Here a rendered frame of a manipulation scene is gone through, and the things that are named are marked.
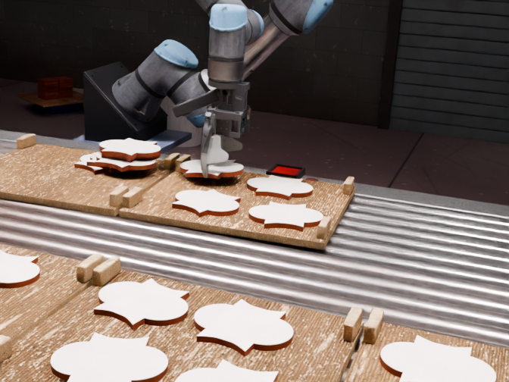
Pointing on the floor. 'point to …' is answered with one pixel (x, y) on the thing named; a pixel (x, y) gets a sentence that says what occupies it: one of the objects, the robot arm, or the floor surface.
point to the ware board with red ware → (55, 95)
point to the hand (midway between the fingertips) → (211, 167)
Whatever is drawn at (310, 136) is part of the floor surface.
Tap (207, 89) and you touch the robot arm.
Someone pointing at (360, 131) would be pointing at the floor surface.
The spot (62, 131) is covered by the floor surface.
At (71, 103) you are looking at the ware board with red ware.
